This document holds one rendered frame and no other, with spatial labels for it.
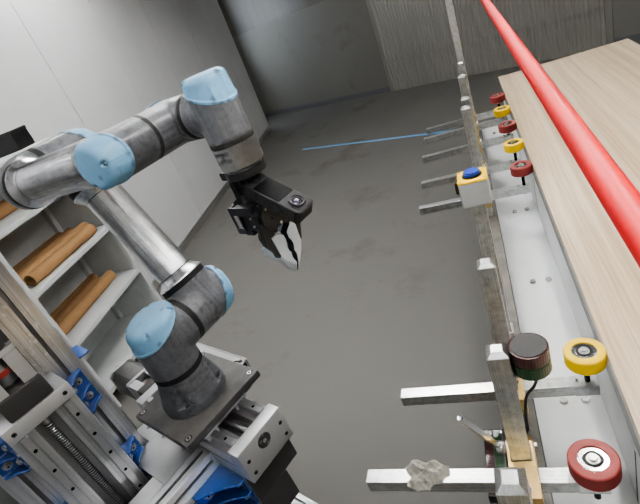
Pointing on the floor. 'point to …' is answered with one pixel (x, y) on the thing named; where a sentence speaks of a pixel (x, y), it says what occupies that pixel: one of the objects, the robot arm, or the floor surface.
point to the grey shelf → (74, 273)
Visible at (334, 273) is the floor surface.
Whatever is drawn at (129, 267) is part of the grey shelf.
